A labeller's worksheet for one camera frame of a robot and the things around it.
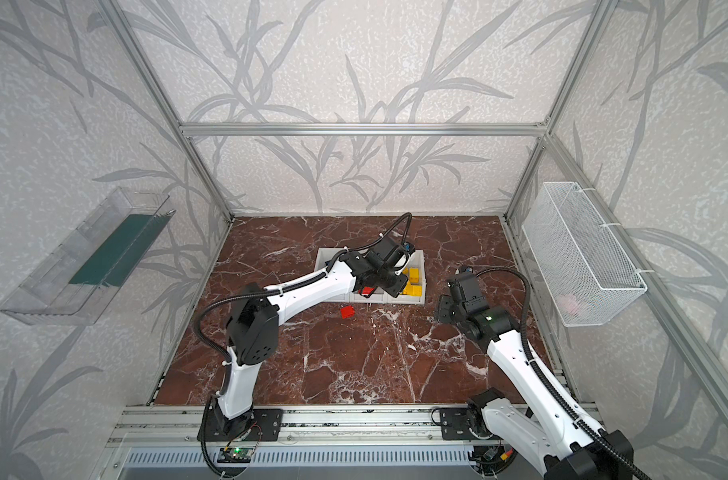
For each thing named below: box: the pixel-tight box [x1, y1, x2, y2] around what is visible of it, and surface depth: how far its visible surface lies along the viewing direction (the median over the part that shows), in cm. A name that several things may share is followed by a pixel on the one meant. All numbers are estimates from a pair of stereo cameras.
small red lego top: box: [340, 305, 356, 319], surface depth 96 cm
